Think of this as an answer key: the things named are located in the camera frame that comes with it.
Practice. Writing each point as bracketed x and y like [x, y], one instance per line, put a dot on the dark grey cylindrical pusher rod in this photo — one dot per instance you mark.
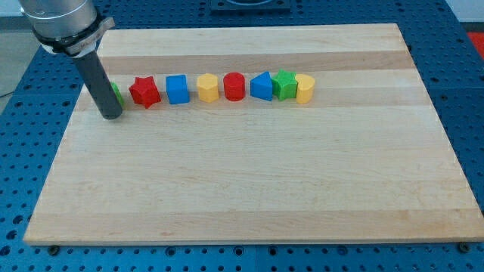
[96, 81]

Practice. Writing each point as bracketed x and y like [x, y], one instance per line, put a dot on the grey flange mount plate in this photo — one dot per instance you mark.
[73, 45]

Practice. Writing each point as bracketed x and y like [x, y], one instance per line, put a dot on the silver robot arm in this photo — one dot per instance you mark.
[73, 28]

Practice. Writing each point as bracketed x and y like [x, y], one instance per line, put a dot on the blue cube block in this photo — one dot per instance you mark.
[177, 89]

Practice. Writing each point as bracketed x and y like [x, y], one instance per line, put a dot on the red star block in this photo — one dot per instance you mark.
[145, 92]

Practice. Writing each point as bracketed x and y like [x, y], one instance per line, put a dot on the yellow hexagon block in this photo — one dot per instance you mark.
[208, 88]

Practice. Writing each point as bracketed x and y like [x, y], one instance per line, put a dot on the red cylinder block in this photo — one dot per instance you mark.
[234, 86]

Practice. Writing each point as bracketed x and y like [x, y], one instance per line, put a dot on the blue triangle block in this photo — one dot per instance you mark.
[261, 86]

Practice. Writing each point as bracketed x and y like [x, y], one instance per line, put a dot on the green star block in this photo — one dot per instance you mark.
[284, 85]

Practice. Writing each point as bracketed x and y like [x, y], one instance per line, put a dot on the yellow heart block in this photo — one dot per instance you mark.
[305, 88]

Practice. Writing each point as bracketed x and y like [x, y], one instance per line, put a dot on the wooden board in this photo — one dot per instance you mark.
[366, 160]

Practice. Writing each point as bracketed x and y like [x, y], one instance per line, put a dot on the red object at right edge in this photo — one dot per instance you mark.
[477, 39]

